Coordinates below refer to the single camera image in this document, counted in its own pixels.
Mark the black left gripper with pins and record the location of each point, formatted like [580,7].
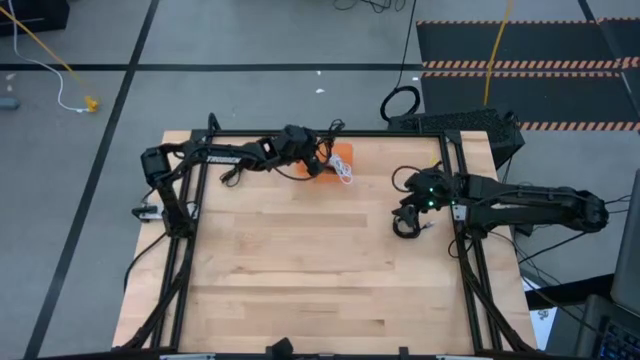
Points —
[297,142]

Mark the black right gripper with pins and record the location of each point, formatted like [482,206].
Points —
[435,189]

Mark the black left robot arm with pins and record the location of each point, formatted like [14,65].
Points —
[220,155]

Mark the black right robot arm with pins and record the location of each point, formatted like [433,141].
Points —
[530,202]

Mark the orange translucent plastic box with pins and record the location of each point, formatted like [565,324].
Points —
[346,149]

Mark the white printed paper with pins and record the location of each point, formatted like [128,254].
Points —
[544,325]

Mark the black mat with hazard stripes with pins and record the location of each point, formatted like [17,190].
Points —
[460,42]

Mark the black rounded object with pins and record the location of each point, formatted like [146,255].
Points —
[282,348]

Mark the dark monitor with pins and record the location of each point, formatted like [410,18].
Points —
[631,250]

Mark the black keyboard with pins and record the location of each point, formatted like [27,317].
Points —
[617,342]

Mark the small grey floor object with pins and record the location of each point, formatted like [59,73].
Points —
[7,103]

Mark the black box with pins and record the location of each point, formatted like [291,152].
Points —
[30,20]

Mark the black aluminium table frame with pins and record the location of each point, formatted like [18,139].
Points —
[375,133]

